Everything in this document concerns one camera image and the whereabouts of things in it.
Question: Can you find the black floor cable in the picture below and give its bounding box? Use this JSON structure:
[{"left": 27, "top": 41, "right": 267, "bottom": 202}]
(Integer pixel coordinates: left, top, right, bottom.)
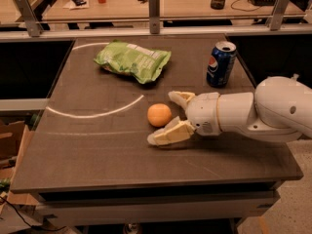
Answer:
[{"left": 0, "top": 195, "right": 66, "bottom": 232}]

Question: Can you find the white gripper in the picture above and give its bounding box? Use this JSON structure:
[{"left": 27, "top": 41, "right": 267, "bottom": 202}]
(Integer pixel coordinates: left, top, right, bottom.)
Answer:
[{"left": 147, "top": 91, "right": 220, "bottom": 146}]

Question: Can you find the right metal divider bracket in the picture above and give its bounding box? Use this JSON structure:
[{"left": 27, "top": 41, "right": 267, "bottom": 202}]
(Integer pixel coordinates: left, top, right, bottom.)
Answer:
[{"left": 266, "top": 0, "right": 290, "bottom": 31}]

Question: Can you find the orange fruit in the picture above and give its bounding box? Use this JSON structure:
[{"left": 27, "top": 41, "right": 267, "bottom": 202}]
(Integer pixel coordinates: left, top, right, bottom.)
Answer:
[{"left": 147, "top": 103, "right": 172, "bottom": 127}]

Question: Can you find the metal divider bracket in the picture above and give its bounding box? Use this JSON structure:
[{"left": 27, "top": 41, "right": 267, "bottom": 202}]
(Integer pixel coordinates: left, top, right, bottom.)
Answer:
[
  {"left": 14, "top": 0, "right": 43, "bottom": 37},
  {"left": 148, "top": 0, "right": 160, "bottom": 34},
  {"left": 266, "top": 0, "right": 290, "bottom": 31}
]

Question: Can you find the black mesh pen cup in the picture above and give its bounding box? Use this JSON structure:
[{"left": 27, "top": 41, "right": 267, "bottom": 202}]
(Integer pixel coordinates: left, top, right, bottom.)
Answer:
[{"left": 211, "top": 0, "right": 226, "bottom": 10}]

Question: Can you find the left metal divider bracket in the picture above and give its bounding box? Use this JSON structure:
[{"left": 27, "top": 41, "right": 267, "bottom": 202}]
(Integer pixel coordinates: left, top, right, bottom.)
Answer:
[{"left": 14, "top": 0, "right": 43, "bottom": 37}]

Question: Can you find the blue Pepsi can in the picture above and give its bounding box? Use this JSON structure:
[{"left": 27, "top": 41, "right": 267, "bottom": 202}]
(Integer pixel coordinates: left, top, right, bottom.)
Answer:
[{"left": 207, "top": 41, "right": 236, "bottom": 87}]

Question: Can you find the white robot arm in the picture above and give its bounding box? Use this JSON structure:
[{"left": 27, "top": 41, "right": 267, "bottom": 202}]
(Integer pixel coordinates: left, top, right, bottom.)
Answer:
[{"left": 147, "top": 76, "right": 312, "bottom": 146}]

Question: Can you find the middle metal divider bracket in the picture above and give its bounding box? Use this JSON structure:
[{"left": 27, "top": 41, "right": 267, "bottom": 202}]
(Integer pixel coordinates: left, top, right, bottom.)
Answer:
[{"left": 148, "top": 0, "right": 160, "bottom": 34}]

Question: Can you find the black cable on desk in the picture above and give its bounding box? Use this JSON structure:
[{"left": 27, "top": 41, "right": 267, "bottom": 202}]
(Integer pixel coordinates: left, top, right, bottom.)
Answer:
[{"left": 229, "top": 0, "right": 261, "bottom": 13}]

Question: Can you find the green rice chip bag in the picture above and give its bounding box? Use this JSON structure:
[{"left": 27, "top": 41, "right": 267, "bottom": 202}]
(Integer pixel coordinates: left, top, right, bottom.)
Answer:
[{"left": 95, "top": 41, "right": 172, "bottom": 84}]

